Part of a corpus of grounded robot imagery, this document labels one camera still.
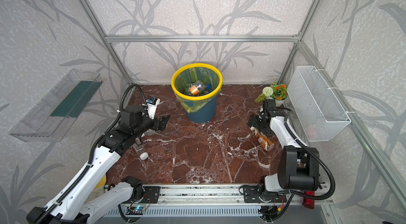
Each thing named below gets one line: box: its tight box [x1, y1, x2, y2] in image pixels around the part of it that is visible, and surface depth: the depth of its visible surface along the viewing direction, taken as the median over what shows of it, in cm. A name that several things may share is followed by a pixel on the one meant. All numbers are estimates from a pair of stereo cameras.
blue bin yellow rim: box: [171, 62, 224, 124], surface depth 91 cm
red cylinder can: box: [301, 190, 316, 210], surface depth 70 cm
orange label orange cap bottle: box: [189, 84, 200, 97], surface depth 91 cm
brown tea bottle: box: [250, 126, 275, 152], surface depth 88 cm
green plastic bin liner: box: [174, 66, 221, 114], surface depth 93 cm
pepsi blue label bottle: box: [195, 80, 211, 93], surface depth 93 cm
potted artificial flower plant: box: [254, 83, 289, 106], surface depth 99 cm
